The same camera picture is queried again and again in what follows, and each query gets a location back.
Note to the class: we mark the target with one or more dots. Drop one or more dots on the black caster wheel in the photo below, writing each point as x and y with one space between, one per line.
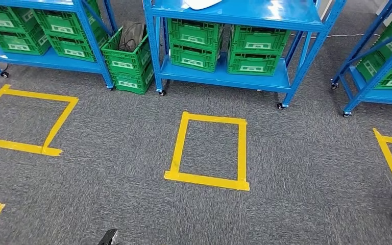
162 93
4 74
280 106
334 86
346 114

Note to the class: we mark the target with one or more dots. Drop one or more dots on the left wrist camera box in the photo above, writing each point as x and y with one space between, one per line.
109 238

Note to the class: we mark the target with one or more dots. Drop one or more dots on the blue metal shelf rack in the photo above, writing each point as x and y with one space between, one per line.
385 96
233 10
47 61

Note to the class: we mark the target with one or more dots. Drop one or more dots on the white plastic panel part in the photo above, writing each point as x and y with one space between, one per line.
202 4

